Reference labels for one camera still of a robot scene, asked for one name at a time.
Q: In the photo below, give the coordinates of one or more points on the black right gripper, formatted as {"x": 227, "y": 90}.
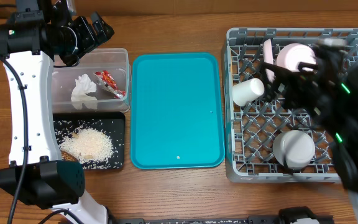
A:
{"x": 291, "y": 86}

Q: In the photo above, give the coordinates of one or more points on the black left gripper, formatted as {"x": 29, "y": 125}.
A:
{"x": 91, "y": 40}

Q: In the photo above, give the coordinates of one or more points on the pink bowl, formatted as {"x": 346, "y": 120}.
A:
{"x": 291, "y": 55}

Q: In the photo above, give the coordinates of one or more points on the pink plate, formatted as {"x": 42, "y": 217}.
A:
{"x": 268, "y": 58}

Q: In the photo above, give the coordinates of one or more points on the red snack wrapper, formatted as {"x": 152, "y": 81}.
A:
{"x": 106, "y": 82}

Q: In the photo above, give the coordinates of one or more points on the white napkin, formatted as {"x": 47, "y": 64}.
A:
{"x": 79, "y": 95}

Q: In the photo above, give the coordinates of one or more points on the cream plastic cup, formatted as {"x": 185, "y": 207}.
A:
{"x": 247, "y": 91}

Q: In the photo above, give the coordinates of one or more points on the white small bowl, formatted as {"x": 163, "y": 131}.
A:
{"x": 295, "y": 147}

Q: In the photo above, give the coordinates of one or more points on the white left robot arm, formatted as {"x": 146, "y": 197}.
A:
{"x": 37, "y": 174}

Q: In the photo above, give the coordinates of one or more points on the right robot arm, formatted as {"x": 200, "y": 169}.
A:
{"x": 345, "y": 134}

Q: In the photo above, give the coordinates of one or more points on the grey dishwasher rack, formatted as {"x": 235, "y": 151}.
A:
{"x": 251, "y": 129}

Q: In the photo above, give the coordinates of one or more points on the clear plastic bin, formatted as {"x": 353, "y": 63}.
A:
{"x": 115, "y": 61}

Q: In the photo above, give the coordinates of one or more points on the black plastic tray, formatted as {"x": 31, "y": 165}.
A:
{"x": 117, "y": 130}

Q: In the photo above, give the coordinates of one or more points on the teal serving tray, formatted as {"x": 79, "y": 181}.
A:
{"x": 176, "y": 112}

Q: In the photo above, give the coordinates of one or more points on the white rice pile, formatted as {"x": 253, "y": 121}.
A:
{"x": 87, "y": 146}

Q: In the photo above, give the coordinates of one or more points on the brown food scrap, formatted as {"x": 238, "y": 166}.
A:
{"x": 68, "y": 157}

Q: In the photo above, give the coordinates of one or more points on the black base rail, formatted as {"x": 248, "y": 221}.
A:
{"x": 294, "y": 215}

